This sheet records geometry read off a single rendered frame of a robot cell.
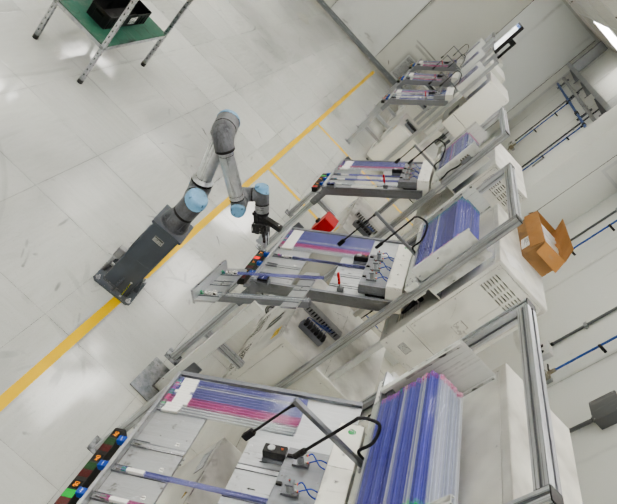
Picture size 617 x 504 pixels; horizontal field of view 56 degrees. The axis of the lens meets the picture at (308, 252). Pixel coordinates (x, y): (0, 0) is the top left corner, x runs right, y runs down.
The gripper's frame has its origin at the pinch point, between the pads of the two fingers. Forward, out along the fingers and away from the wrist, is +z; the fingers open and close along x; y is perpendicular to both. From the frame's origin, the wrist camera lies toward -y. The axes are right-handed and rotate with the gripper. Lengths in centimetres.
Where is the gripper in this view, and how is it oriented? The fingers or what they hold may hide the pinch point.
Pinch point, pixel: (266, 246)
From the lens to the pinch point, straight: 315.4
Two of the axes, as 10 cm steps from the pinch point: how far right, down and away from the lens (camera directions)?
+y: -9.6, -1.4, 2.3
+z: -0.2, 9.0, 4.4
